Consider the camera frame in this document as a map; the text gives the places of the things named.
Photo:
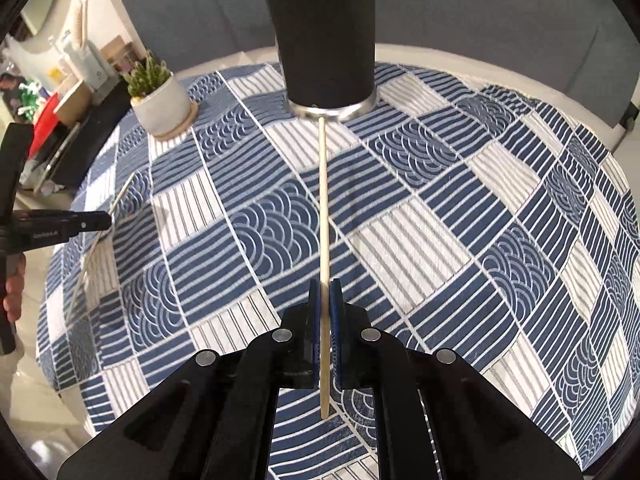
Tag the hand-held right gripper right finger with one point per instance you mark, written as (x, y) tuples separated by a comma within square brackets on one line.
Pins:
[(337, 335)]

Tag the round wooden coaster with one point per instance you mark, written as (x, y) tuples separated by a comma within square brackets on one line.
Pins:
[(172, 134)]

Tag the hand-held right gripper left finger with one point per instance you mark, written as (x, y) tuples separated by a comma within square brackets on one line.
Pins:
[(314, 335)]

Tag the red plastic item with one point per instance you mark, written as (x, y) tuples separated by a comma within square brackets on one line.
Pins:
[(44, 122)]

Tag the person's left hand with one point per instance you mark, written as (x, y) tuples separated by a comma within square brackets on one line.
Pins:
[(14, 290)]

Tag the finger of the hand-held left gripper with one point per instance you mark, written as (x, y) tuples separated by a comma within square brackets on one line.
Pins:
[(87, 222)]

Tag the black side table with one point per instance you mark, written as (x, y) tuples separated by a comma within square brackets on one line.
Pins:
[(90, 135)]

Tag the grey backdrop cloth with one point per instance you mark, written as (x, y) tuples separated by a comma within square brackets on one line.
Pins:
[(450, 5)]

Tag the wooden chopstick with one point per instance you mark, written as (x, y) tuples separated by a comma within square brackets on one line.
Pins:
[(324, 210), (121, 194)]

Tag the small succulent in white pot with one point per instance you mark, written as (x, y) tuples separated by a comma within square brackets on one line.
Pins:
[(160, 105)]

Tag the black power plug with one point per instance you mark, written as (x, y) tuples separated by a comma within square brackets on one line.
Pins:
[(627, 112)]

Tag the blue white patterned tablecloth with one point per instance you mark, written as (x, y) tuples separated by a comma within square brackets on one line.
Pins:
[(450, 185)]

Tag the cardboard box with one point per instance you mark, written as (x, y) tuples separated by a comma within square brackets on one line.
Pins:
[(117, 52), (75, 102)]

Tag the black cup with steel base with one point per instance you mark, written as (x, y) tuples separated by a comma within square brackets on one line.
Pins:
[(325, 35)]

